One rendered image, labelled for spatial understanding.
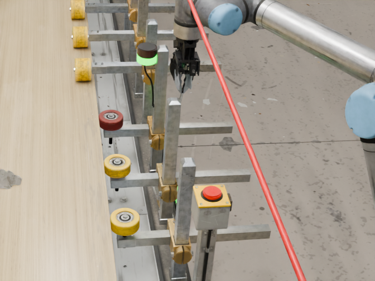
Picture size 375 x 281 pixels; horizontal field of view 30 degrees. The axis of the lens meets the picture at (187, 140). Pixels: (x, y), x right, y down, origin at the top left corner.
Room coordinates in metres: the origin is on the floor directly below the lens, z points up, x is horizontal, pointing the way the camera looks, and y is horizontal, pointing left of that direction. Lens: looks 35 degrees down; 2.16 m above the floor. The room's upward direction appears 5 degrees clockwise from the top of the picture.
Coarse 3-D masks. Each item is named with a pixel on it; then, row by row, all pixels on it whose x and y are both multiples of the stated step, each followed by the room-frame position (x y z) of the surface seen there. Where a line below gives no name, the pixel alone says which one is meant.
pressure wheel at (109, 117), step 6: (102, 114) 1.91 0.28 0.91; (108, 114) 1.92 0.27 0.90; (114, 114) 1.92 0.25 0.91; (120, 114) 1.92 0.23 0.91; (102, 120) 1.88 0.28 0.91; (108, 120) 1.88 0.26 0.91; (114, 120) 1.88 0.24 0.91; (120, 120) 1.89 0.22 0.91; (102, 126) 1.88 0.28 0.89; (108, 126) 1.87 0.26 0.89; (114, 126) 1.88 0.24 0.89; (120, 126) 1.89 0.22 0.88
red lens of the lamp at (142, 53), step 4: (156, 48) 1.89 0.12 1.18; (140, 52) 1.87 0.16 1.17; (144, 52) 1.87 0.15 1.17; (148, 52) 1.87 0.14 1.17; (152, 52) 1.87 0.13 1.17; (156, 52) 1.89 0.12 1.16; (140, 56) 1.87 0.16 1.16; (144, 56) 1.87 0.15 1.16; (148, 56) 1.87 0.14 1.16; (152, 56) 1.87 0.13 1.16
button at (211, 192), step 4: (204, 188) 1.17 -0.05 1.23; (208, 188) 1.17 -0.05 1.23; (212, 188) 1.17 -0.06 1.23; (216, 188) 1.17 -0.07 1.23; (204, 192) 1.16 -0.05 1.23; (208, 192) 1.16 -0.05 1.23; (212, 192) 1.16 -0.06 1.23; (216, 192) 1.16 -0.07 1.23; (220, 192) 1.16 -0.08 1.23; (204, 196) 1.15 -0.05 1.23; (208, 196) 1.15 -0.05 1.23; (212, 196) 1.15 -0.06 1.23; (216, 196) 1.15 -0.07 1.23; (220, 196) 1.16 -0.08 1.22
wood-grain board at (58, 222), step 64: (0, 0) 2.73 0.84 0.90; (64, 0) 2.79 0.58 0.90; (0, 64) 2.19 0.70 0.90; (64, 64) 2.23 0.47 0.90; (0, 128) 1.79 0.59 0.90; (64, 128) 1.82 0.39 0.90; (0, 192) 1.49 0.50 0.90; (64, 192) 1.51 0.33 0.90; (0, 256) 1.24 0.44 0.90; (64, 256) 1.26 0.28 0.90
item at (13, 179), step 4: (0, 172) 1.56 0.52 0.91; (4, 172) 1.56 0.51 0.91; (8, 172) 1.55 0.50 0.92; (12, 172) 1.58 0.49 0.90; (0, 176) 1.54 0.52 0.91; (4, 176) 1.55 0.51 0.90; (8, 176) 1.54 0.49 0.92; (12, 176) 1.55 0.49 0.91; (16, 176) 1.54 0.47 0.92; (0, 180) 1.53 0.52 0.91; (4, 180) 1.52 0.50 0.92; (8, 180) 1.53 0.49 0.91; (12, 180) 1.54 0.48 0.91; (16, 180) 1.53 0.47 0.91; (20, 180) 1.54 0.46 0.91; (0, 184) 1.52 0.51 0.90; (4, 184) 1.51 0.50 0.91; (8, 184) 1.52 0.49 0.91; (12, 184) 1.52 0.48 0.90; (16, 184) 1.52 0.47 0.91; (4, 188) 1.50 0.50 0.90; (8, 188) 1.50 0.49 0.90
